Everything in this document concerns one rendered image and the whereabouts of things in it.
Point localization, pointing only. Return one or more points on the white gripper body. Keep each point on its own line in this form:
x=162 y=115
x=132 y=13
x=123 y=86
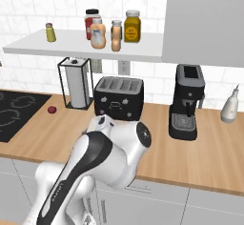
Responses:
x=91 y=128

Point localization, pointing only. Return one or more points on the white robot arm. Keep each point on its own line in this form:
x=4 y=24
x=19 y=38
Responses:
x=105 y=162

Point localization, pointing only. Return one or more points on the wide peach condiment bottle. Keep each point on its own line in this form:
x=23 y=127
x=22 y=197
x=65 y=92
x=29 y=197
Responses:
x=97 y=35

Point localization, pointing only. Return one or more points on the slim peach condiment bottle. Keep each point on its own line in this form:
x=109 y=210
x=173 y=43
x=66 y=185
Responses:
x=116 y=36

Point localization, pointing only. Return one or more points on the olive green shaker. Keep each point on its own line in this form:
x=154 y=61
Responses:
x=50 y=33

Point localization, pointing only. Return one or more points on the white condiment bottle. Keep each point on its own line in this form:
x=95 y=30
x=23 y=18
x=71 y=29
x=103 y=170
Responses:
x=230 y=108

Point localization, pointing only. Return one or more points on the black toaster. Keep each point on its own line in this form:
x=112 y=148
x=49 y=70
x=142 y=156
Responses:
x=119 y=100

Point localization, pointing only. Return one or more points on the small dark red round item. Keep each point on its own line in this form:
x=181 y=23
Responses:
x=52 y=109

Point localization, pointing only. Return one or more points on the white paper towel roll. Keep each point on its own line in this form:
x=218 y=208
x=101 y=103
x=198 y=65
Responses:
x=76 y=85

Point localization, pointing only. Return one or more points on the black hob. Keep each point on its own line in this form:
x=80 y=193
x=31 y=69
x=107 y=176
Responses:
x=16 y=112

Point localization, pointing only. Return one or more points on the grey cupboard door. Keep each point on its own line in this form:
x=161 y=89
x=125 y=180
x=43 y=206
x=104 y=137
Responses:
x=24 y=174
x=6 y=190
x=143 y=213
x=216 y=217

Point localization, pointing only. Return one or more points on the grey drawer front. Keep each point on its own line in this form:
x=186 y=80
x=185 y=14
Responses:
x=165 y=192
x=219 y=200

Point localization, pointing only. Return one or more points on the black coffee machine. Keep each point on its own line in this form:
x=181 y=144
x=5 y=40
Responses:
x=187 y=98

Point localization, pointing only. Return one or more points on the red jar with black lid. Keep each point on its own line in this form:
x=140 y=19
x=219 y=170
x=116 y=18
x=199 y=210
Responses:
x=89 y=24

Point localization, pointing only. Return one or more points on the yellow mustard jar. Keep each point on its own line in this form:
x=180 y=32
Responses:
x=132 y=28

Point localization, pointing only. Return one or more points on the white wall outlet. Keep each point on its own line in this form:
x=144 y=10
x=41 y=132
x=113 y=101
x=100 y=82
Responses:
x=96 y=66
x=124 y=67

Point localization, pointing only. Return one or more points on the white wall shelf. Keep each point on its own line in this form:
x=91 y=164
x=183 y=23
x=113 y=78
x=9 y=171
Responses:
x=76 y=46

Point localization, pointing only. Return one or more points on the grey wall cabinet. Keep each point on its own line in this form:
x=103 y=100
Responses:
x=206 y=19

